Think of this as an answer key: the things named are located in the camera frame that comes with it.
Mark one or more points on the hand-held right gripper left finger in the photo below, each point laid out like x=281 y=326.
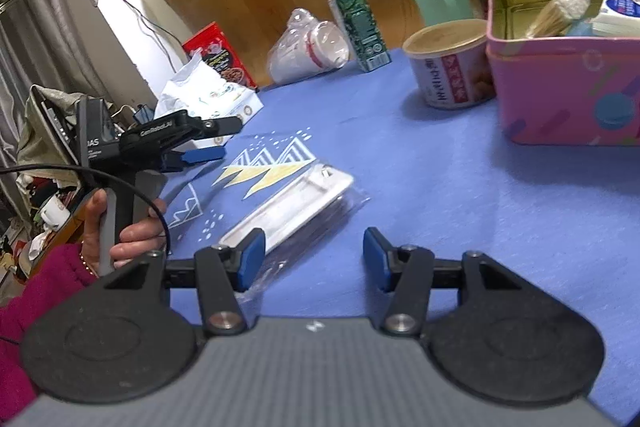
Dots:
x=252 y=252

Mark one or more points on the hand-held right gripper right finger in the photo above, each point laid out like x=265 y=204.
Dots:
x=375 y=257

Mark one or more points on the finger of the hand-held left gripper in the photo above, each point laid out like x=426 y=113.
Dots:
x=222 y=125
x=205 y=154

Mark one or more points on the white packet clear wrapper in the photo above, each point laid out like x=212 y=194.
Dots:
x=295 y=207

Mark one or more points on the pink tin box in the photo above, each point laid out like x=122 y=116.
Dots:
x=550 y=97

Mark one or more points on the blue plastic bag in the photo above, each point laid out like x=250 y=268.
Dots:
x=580 y=28

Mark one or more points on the bagged cotton swabs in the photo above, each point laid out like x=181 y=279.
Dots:
x=560 y=9

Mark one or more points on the white tissue packet blue label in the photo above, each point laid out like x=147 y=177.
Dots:
x=620 y=14

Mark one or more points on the person's left forearm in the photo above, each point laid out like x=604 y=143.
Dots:
x=30 y=307

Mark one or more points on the white soft tissue pack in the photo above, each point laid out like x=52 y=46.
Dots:
x=210 y=92

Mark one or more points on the person's left hand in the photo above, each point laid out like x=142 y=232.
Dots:
x=140 y=239

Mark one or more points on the red snack box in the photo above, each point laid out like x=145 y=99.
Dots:
x=215 y=52

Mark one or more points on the blue printed tablecloth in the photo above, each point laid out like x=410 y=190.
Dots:
x=450 y=187

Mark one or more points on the olive cloth bag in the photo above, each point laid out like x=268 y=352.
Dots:
x=50 y=107

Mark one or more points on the bagged stack of plastic cups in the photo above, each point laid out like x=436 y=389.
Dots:
x=305 y=52

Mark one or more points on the white mug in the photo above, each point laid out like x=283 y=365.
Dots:
x=52 y=212

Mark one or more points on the grey curtain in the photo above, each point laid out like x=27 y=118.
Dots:
x=30 y=32

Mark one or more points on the green milk carton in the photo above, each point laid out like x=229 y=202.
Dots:
x=360 y=27

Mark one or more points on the round can beige lid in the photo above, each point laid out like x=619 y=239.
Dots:
x=450 y=77

